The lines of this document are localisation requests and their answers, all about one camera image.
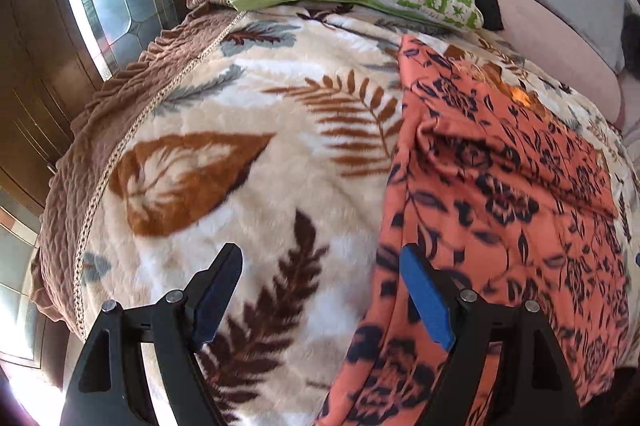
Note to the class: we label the leaf print fleece blanket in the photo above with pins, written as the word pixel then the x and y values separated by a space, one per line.
pixel 250 216

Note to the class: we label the orange floral garment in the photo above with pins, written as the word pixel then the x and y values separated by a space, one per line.
pixel 500 226

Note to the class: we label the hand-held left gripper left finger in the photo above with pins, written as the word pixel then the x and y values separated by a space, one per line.
pixel 210 306

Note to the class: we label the brown ruffled bedspread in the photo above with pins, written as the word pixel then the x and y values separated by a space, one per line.
pixel 100 131

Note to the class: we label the pink bolster cushion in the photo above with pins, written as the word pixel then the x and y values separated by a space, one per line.
pixel 560 46

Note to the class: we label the brown wooden door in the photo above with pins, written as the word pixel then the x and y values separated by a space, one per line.
pixel 40 81

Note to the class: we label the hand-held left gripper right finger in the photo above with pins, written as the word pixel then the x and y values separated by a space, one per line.
pixel 425 291

